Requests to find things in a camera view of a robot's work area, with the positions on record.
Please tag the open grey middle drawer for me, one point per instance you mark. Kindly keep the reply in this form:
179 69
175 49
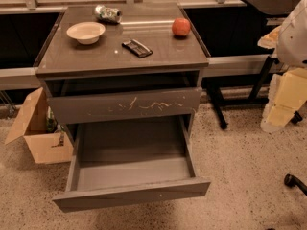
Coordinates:
118 163

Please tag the open cardboard box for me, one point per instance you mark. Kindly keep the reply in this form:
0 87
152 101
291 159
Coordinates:
31 124

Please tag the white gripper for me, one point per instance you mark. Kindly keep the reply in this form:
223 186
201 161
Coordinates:
293 40

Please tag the red apple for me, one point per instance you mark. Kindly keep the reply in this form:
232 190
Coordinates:
181 27

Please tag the black side table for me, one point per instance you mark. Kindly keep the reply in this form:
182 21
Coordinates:
271 10

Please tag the grey drawer cabinet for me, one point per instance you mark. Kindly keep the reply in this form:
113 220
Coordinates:
68 68

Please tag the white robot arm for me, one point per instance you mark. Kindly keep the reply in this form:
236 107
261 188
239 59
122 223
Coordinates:
291 47

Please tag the scratched grey top drawer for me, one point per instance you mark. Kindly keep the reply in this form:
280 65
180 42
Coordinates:
129 105

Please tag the white bowl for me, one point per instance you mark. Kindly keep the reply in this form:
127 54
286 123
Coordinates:
86 33

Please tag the black chair caster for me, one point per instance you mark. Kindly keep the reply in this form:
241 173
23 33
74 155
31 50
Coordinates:
291 181

